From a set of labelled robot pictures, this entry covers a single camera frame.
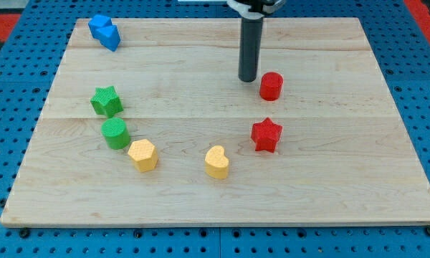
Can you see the light wooden board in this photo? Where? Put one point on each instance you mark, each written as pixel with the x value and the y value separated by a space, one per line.
pixel 344 157

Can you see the yellow heart block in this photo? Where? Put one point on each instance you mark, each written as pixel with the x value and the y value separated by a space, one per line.
pixel 216 163

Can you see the red star block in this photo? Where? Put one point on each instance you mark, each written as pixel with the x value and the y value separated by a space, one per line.
pixel 266 135

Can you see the red cylinder block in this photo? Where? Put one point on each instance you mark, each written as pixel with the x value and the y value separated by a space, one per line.
pixel 271 86

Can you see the yellow hexagon block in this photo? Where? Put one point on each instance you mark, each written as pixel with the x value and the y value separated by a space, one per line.
pixel 143 154

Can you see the green cylinder block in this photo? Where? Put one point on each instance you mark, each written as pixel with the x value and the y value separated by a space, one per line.
pixel 115 132

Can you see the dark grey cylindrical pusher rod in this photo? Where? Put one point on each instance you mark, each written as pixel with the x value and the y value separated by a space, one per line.
pixel 249 48

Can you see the green star block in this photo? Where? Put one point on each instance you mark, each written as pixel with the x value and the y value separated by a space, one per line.
pixel 106 101

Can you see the blue triangle block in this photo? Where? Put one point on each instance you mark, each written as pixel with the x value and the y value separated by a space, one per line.
pixel 109 37

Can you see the blue cube block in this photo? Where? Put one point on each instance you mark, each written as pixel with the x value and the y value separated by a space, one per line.
pixel 97 22

